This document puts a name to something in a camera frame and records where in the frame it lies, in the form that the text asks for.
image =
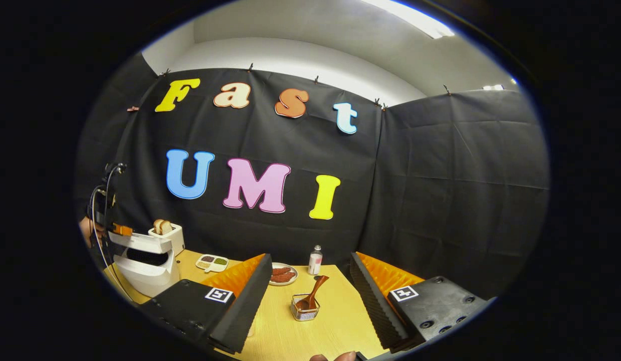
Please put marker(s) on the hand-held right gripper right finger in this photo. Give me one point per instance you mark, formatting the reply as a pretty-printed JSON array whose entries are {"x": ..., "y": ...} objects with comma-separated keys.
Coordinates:
[{"x": 370, "y": 301}]

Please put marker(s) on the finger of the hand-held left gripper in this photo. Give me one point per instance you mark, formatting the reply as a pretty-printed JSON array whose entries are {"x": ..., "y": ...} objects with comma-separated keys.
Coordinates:
[{"x": 122, "y": 230}]

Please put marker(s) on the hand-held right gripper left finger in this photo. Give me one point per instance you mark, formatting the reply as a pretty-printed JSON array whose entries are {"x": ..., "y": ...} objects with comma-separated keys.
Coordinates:
[{"x": 247, "y": 301}]

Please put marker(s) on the white rice cooker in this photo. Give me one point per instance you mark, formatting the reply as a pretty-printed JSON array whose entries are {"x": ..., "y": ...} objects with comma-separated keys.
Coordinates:
[{"x": 150, "y": 276}]

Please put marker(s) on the brown wooden spoon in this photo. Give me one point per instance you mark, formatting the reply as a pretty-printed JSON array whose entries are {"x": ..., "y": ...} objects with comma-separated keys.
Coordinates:
[{"x": 315, "y": 288}]

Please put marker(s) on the toasted bread slice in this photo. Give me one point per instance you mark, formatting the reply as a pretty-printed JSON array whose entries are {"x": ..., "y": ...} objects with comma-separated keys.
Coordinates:
[
  {"x": 167, "y": 227},
  {"x": 157, "y": 226}
]

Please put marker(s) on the white round plate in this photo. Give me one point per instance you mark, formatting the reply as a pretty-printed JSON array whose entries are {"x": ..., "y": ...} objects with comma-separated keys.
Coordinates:
[{"x": 282, "y": 283}]

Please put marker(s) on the red-brown meat piece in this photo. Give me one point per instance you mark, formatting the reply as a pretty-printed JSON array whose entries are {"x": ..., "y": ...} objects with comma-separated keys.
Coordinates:
[
  {"x": 281, "y": 271},
  {"x": 284, "y": 277}
]

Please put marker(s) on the white divided grain tray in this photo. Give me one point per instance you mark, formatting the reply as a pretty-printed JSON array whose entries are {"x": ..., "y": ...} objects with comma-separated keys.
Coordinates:
[{"x": 212, "y": 263}]

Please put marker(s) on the white toaster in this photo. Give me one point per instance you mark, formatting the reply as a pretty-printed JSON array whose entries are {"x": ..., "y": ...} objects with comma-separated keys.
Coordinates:
[{"x": 176, "y": 240}]

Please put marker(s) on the small clear bottle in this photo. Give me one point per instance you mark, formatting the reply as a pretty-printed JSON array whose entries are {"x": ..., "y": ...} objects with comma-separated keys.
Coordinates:
[{"x": 315, "y": 263}]

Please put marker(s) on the black backdrop cloth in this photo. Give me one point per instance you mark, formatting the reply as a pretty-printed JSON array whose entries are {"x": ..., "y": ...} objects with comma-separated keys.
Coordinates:
[{"x": 440, "y": 175}]

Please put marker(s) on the ceiling light strip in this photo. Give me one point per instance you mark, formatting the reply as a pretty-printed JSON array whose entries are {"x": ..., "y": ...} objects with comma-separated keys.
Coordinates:
[{"x": 493, "y": 87}]

